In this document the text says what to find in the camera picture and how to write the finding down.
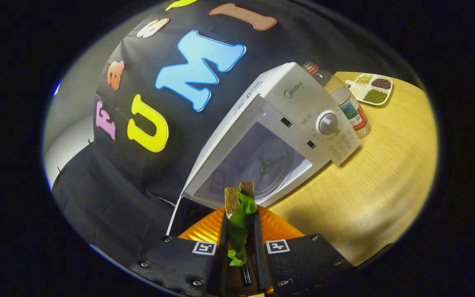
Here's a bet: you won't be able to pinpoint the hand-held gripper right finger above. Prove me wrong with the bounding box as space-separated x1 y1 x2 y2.
254 205 355 295

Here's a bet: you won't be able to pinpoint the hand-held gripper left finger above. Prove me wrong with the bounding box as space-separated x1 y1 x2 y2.
129 206 228 297

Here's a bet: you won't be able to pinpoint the sandwich with green lettuce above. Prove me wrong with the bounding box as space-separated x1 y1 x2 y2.
224 181 259 267

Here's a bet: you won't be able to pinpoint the white microwave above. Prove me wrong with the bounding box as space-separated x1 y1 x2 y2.
166 62 362 238

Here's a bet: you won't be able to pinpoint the glass turntable plate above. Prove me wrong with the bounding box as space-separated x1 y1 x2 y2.
246 138 304 199

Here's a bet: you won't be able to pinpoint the clear bottle with red label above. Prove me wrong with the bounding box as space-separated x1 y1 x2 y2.
302 61 372 139

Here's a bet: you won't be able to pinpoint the white divided dish with beans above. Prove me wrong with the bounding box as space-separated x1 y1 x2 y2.
345 73 394 106

